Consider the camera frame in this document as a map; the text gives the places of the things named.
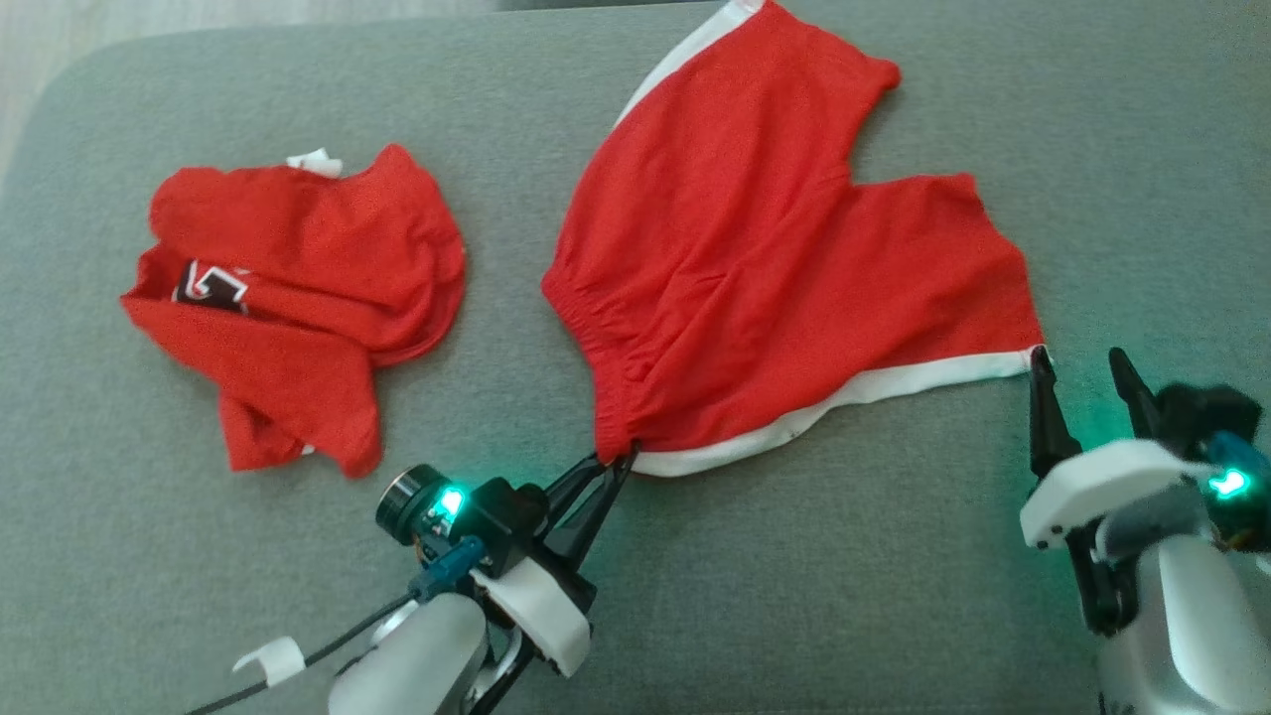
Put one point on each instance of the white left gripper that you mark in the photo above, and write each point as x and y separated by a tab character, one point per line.
541	611

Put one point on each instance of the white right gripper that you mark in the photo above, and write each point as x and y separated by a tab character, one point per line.
1092	482

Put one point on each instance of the red shorts with white stripe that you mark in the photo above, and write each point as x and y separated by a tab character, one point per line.
745	248

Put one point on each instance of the red basketball jersey white trim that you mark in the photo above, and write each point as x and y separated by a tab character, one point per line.
328	228

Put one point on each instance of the large grey sofa seat cushion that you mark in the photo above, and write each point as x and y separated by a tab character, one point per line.
794	596

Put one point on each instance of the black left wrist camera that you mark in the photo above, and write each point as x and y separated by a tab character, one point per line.
496	516

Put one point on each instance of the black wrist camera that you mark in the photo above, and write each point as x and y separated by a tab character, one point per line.
1201	412
496	516

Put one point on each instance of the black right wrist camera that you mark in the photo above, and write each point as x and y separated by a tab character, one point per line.
1201	412

